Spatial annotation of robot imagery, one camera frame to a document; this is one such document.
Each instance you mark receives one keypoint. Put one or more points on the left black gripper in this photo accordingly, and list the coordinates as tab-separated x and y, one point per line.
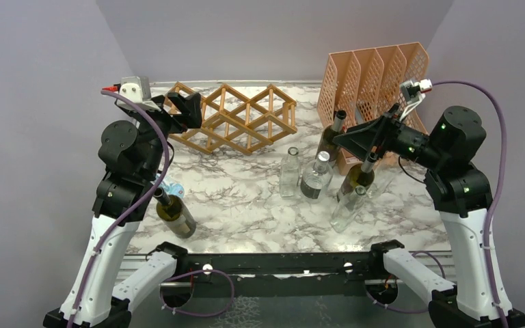
190	116

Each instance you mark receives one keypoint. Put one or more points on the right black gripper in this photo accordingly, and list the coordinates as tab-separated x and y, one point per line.
361	139

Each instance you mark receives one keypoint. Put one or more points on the green wine bottle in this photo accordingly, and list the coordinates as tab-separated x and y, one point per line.
359	175
326	142
173	211

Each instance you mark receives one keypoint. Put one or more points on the wooden lattice wine rack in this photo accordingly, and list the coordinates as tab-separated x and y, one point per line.
245	124

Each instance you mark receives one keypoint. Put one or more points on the slim clear glass bottle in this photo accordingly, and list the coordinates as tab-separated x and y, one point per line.
347	208

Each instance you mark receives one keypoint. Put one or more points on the square clear glass bottle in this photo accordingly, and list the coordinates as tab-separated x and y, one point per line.
289	173

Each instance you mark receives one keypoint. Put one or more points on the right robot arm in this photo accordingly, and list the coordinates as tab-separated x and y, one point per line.
462	195

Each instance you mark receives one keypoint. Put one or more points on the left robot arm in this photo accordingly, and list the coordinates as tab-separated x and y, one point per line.
135	154

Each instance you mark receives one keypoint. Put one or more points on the frosted clear bottle right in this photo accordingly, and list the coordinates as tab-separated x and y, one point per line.
385	172

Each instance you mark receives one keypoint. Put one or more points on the clear bottle silver cap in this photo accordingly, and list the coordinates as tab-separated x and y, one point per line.
316	177

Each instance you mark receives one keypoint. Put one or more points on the peach plastic file organizer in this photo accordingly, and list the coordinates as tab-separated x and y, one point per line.
365	82

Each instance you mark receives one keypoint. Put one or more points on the blue white small object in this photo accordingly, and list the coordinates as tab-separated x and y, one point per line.
172	187

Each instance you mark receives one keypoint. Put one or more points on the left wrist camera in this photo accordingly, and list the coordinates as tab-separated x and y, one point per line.
137	90

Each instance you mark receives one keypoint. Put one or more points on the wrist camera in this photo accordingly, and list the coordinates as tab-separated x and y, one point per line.
413	93
137	90

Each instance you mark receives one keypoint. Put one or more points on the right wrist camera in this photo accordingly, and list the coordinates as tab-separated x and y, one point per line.
413	93

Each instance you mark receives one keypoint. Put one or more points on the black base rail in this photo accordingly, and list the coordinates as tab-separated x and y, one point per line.
273	274

